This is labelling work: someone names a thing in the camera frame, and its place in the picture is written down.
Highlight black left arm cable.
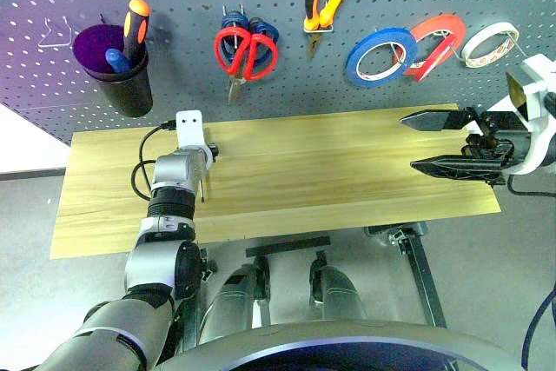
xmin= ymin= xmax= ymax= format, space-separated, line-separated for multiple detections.
xmin=130 ymin=120 xmax=178 ymax=202

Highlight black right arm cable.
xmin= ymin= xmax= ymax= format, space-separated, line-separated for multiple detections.
xmin=506 ymin=173 xmax=556 ymax=371

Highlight black cup holder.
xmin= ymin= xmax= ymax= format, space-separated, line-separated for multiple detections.
xmin=71 ymin=24 xmax=155 ymax=119

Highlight red tape roll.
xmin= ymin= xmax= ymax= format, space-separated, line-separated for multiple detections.
xmin=403 ymin=13 xmax=467 ymax=83

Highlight black table leg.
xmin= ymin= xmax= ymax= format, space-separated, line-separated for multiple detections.
xmin=396 ymin=235 xmax=449 ymax=329
xmin=178 ymin=257 xmax=217 ymax=357

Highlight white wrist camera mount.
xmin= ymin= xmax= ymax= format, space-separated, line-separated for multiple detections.
xmin=505 ymin=53 xmax=556 ymax=177
xmin=175 ymin=109 xmax=206 ymax=149

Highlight blue handled tool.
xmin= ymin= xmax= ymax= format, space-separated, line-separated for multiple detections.
xmin=104 ymin=48 xmax=133 ymax=75

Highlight thin wire tape hook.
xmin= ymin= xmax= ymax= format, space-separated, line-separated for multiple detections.
xmin=387 ymin=42 xmax=408 ymax=64
xmin=506 ymin=30 xmax=530 ymax=60
xmin=433 ymin=29 xmax=462 ymax=62

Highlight black table crossbar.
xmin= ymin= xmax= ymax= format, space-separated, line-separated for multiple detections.
xmin=244 ymin=235 xmax=332 ymax=260

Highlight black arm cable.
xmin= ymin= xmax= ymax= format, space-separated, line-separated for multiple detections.
xmin=130 ymin=120 xmax=178 ymax=202
xmin=506 ymin=173 xmax=556 ymax=371

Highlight clear plastic pegboard hook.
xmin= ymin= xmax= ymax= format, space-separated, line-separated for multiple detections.
xmin=37 ymin=16 xmax=74 ymax=49

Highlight grey table bracket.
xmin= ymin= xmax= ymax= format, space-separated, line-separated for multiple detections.
xmin=363 ymin=222 xmax=429 ymax=255

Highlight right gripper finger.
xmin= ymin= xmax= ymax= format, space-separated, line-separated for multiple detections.
xmin=409 ymin=154 xmax=506 ymax=185
xmin=399 ymin=109 xmax=473 ymax=134

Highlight red handled scissors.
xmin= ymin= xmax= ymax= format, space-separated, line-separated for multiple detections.
xmin=213 ymin=26 xmax=280 ymax=106

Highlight orange black handled screwdriver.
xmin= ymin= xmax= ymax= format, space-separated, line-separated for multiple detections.
xmin=121 ymin=0 xmax=152 ymax=64

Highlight blue tape roll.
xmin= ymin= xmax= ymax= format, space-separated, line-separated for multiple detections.
xmin=345 ymin=26 xmax=420 ymax=89

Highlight blue handled scissors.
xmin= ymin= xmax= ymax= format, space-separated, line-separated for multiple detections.
xmin=220 ymin=13 xmax=281 ymax=71

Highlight grey robot torso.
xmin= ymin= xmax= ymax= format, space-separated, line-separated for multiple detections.
xmin=153 ymin=317 xmax=523 ymax=371

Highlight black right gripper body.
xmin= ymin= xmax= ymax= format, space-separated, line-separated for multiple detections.
xmin=465 ymin=106 xmax=533 ymax=186

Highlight silver double prong hook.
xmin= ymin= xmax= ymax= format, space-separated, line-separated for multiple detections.
xmin=222 ymin=3 xmax=245 ymax=25

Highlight white tape roll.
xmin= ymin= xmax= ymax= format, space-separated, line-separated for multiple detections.
xmin=460 ymin=21 xmax=521 ymax=70

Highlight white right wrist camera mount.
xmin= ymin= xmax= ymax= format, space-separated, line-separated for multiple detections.
xmin=505 ymin=53 xmax=556 ymax=177

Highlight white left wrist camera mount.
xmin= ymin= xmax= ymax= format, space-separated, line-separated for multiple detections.
xmin=175 ymin=109 xmax=206 ymax=149

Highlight dark rounded robot leg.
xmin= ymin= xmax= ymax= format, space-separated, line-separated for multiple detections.
xmin=307 ymin=252 xmax=369 ymax=323
xmin=195 ymin=256 xmax=271 ymax=348

